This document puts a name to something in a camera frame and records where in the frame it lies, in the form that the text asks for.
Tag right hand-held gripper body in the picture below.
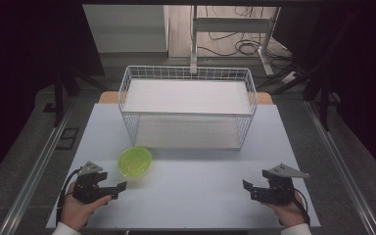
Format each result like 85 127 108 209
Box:
250 163 310 207

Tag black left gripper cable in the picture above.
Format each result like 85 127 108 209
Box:
55 167 82 227

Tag white wire shelf rack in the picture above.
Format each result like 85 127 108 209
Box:
117 65 259 152

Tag wooden table under white board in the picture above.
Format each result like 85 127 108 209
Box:
97 90 274 106

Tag metal floor rail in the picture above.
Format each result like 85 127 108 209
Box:
0 97 76 235
303 99 376 235

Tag person's left hand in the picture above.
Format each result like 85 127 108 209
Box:
59 181 113 232

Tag black floor cables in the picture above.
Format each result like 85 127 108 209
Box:
197 5 295 71

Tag person's left white sleeve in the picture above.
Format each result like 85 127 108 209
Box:
51 221 82 235

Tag green plastic bowl with lid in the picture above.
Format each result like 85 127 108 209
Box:
117 145 154 179

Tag person's right white sleeve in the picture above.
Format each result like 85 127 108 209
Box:
279 222 313 235

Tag white cabinet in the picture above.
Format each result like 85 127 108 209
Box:
81 3 170 55

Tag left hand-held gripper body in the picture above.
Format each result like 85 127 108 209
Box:
71 160 118 205

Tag white power strip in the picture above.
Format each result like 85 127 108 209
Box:
281 70 299 85

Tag person's white sleeve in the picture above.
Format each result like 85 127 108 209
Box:
51 221 82 235
279 222 313 235

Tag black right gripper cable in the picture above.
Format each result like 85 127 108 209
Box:
293 187 311 227

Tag white metal desk frame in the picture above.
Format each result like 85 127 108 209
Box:
189 4 282 77

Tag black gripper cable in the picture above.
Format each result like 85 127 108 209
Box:
55 167 82 227
293 187 311 227

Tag person's right hand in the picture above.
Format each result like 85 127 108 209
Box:
261 190 307 228

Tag black tripod stand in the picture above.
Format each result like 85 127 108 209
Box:
256 8 344 132
42 63 107 129

